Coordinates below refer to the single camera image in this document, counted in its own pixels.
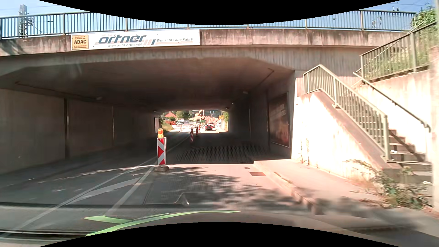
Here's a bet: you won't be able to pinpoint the grey asphalt road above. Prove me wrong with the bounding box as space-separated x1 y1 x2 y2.
0 124 309 237

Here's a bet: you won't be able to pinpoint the dark billboard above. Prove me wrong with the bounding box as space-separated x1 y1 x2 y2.
268 93 291 148

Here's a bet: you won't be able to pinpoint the concrete bridge with railing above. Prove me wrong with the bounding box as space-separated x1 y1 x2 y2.
0 10 417 174

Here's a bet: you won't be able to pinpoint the red-white beacon with lamp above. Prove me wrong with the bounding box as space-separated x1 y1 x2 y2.
154 128 169 172

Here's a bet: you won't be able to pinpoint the car's own bonnet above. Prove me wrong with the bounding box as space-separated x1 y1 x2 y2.
0 210 439 247

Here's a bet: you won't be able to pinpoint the white banner on bridge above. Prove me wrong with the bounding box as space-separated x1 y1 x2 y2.
71 29 201 51

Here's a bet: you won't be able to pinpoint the road markings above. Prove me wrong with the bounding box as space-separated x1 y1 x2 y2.
14 132 193 230

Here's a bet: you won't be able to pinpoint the concrete stairs with railing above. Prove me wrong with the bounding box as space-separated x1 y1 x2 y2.
302 64 433 184

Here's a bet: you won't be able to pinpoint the weeds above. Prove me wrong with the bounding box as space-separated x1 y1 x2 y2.
346 159 431 210

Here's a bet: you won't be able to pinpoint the metal railing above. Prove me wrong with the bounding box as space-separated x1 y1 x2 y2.
353 21 439 83

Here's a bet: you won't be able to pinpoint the bush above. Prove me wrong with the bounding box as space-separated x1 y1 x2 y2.
411 6 438 30

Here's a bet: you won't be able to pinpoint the concrete wall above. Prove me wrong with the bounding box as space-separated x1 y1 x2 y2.
355 46 439 206

